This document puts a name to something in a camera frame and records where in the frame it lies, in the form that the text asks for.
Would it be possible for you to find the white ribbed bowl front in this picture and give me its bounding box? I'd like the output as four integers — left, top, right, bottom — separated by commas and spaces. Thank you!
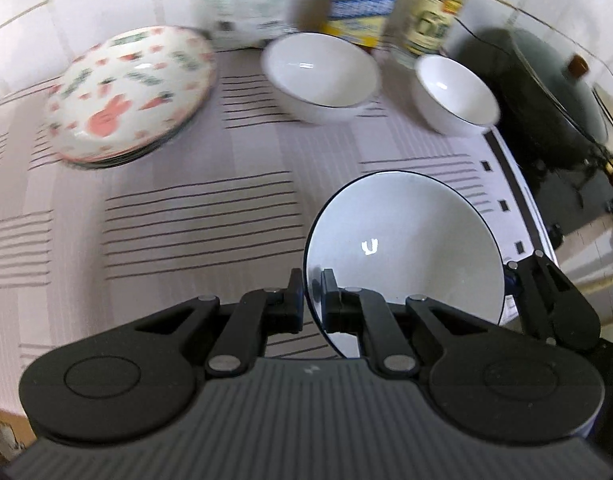
303, 169, 509, 359

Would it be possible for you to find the white ribbed bowl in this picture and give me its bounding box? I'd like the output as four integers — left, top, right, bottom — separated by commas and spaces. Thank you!
303, 169, 509, 359
412, 55, 501, 138
260, 32, 381, 126

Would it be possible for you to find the rabbit carrot pattern plate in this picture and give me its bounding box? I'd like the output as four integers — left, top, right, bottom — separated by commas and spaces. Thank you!
44, 25, 218, 165

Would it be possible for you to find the black gas stove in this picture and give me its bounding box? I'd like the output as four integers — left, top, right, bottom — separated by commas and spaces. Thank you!
497, 122, 613, 249

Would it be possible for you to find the striped white tablecloth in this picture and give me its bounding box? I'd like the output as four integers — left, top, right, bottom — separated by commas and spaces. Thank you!
0, 51, 549, 413

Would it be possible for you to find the black wok with glass lid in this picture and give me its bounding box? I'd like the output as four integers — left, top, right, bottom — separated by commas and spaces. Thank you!
452, 27, 613, 188

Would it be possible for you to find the vinegar bottle yellow cap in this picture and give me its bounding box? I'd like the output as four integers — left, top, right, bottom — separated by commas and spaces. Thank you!
389, 0, 466, 68

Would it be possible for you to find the white salt bag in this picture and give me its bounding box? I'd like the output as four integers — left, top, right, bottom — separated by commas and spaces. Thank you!
208, 0, 296, 50

